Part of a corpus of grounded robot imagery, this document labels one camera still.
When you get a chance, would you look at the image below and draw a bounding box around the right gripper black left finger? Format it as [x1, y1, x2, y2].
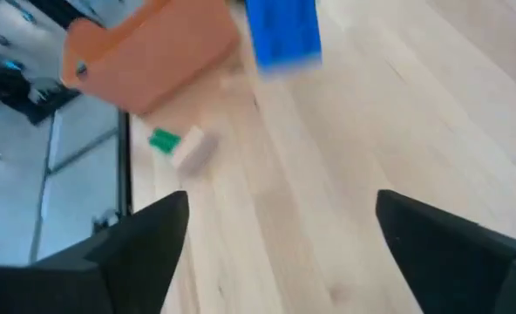
[0, 190, 191, 314]

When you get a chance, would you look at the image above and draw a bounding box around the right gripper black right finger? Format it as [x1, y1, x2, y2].
[374, 188, 516, 314]

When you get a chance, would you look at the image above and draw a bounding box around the plain wooden block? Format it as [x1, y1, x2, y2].
[169, 125, 207, 170]

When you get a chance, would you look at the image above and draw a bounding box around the blue toy brick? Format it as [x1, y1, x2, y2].
[243, 0, 323, 79]

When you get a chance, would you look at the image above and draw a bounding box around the green toy brick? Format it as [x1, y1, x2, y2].
[147, 126, 183, 156]

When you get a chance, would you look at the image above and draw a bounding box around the orange plastic bin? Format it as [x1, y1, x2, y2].
[60, 0, 242, 116]

